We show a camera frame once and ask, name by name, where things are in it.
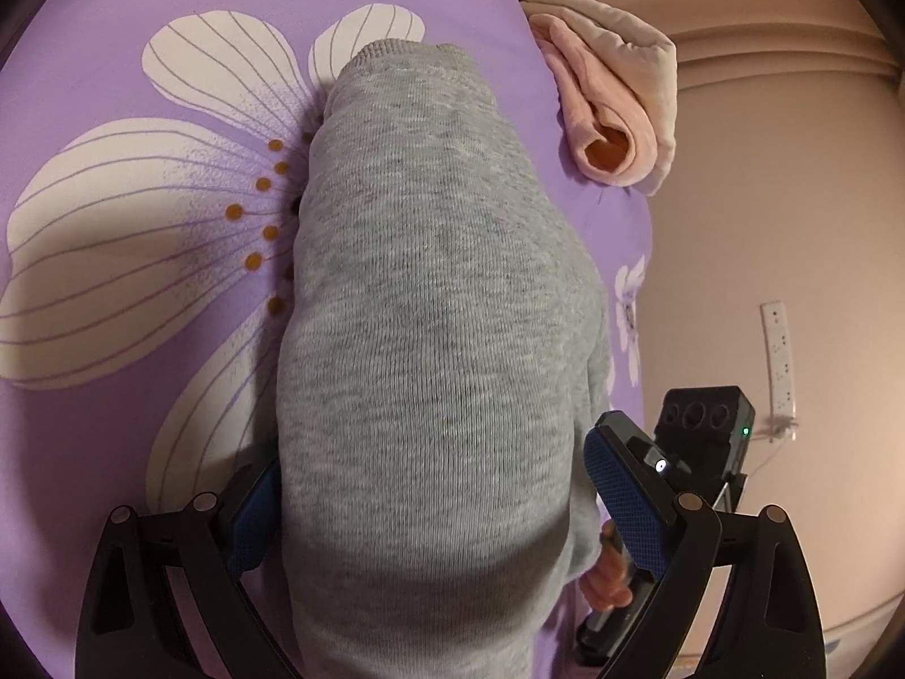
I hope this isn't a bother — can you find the purple floral bed sheet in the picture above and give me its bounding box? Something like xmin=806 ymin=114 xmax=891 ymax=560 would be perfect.
xmin=2 ymin=0 xmax=652 ymax=677

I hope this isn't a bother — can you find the white power strip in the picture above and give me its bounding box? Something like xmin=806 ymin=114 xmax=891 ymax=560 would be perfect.
xmin=761 ymin=300 xmax=798 ymax=440

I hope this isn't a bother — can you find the pink folded garment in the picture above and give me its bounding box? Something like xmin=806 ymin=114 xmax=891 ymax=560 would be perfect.
xmin=519 ymin=0 xmax=678 ymax=196

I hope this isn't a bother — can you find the grey sweatshirt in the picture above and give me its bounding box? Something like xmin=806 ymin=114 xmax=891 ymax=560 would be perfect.
xmin=276 ymin=40 xmax=609 ymax=677

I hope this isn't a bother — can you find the person's right hand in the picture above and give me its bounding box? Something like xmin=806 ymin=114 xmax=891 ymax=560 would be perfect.
xmin=578 ymin=519 xmax=634 ymax=612

